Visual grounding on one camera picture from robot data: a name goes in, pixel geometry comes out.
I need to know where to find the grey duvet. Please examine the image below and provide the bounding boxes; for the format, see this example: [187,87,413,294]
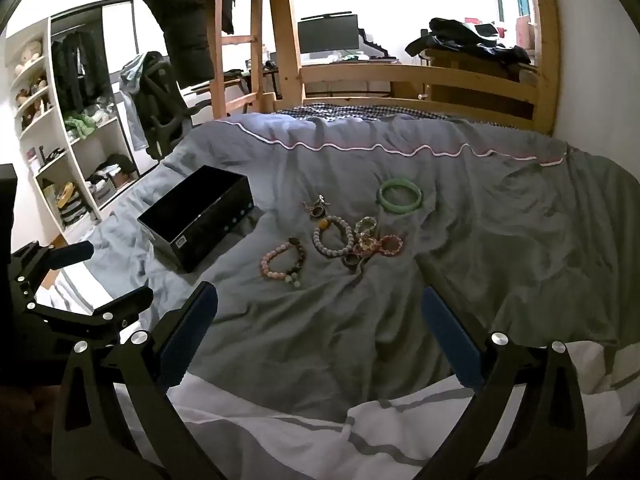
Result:
[50,110,640,426]

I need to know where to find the black computer monitor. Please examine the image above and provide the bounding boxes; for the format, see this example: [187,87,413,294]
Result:
[297,14,361,57]

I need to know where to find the black rectangular box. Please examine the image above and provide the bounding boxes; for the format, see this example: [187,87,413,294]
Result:
[137,165,255,274]

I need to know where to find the green folded cloth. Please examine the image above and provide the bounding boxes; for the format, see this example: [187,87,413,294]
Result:
[64,114,97,140]

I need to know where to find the brown plush toy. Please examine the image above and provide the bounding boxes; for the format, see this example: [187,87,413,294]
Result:
[15,76,49,117]

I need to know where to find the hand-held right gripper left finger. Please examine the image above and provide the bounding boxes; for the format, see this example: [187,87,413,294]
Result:
[51,281,228,480]

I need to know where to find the wooden ladder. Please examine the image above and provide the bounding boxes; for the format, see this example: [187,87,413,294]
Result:
[209,0,266,122]

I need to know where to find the green jade bangle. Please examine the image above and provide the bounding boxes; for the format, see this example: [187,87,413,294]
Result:
[377,177,424,213]

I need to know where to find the wooden cabinet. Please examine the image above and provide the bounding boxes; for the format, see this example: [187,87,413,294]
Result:
[417,49,542,117]

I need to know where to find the grey bead bracelet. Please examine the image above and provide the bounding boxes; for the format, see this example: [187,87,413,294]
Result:
[312,216,355,260]

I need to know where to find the beige plush toy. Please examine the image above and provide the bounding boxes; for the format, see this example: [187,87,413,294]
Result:
[14,40,44,77]

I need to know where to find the hanging dark clothes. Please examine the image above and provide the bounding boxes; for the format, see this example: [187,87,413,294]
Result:
[51,27,112,113]

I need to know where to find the white shelf unit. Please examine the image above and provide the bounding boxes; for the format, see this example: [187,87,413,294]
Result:
[4,15,142,243]

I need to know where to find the black office chair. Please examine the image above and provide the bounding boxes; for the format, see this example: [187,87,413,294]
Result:
[134,52,213,162]

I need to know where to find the dark desk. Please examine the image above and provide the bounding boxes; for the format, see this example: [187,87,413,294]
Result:
[192,55,401,116]

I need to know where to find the small metal pendant charm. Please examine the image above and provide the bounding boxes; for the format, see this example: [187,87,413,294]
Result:
[303,195,334,222]

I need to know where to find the wooden bunk bed frame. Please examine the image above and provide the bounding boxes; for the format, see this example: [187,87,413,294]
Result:
[250,0,562,137]

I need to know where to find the checked bed sheet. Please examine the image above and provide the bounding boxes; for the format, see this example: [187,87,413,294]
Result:
[272,101,538,129]

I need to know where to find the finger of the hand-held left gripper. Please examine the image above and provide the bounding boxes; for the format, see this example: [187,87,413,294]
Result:
[10,239,96,287]
[26,285,155,347]

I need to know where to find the red bead bracelet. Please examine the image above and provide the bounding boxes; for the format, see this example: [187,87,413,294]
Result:
[377,234,405,257]

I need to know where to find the pink crystal bead bracelet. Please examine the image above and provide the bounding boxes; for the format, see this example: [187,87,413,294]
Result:
[357,234,386,257]

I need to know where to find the light blue garment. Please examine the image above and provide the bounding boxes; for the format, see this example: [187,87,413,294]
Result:
[119,52,162,152]

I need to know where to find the black puffer coat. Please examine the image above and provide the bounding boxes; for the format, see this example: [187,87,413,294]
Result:
[133,0,217,89]

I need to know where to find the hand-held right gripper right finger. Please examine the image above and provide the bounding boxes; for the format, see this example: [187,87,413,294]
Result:
[415,286,589,480]

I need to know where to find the red box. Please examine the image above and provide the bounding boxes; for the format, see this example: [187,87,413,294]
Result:
[515,15,534,50]

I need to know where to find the pile of black clothes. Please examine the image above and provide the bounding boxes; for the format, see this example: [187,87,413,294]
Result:
[404,17,532,64]

